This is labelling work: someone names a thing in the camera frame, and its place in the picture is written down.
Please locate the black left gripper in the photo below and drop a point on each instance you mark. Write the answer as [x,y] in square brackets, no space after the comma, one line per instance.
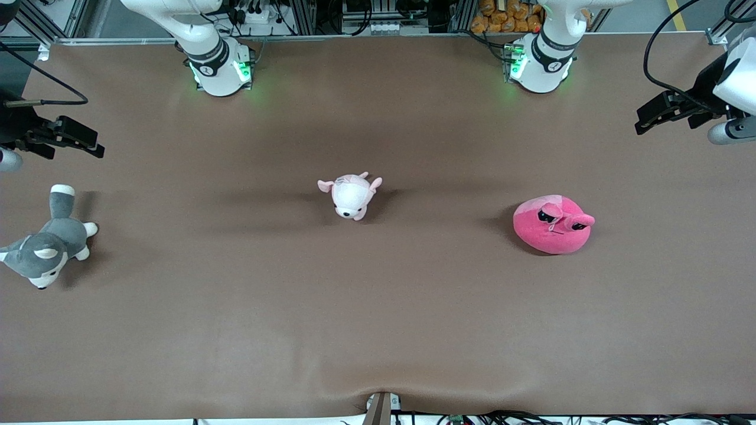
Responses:
[704,88]

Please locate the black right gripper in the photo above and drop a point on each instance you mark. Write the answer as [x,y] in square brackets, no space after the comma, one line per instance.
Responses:
[13,125]

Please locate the hot pink round plush toy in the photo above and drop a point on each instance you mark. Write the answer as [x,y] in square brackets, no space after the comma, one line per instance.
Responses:
[552,230]

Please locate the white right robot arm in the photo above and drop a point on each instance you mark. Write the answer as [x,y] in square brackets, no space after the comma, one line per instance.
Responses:
[218,77]

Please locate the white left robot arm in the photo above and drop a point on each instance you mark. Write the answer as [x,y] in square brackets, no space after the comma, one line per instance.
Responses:
[546,65]

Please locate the grey white husky plush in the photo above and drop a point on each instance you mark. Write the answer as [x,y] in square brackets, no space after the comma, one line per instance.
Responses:
[50,245]

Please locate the orange packaged snacks pile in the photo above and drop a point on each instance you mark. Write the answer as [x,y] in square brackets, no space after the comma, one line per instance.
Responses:
[508,16]

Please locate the white power strip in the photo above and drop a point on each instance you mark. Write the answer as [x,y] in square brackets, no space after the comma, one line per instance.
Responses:
[257,16]

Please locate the pale pink white plush dog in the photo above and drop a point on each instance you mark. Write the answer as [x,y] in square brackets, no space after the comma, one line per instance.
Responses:
[349,198]

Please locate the brown table mat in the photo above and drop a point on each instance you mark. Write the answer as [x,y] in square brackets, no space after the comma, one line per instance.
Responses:
[413,307]

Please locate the aluminium corner bracket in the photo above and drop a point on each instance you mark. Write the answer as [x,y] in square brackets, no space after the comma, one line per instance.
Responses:
[716,36]

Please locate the brown metal clamp bracket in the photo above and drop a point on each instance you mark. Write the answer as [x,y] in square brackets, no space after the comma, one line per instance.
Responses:
[380,408]

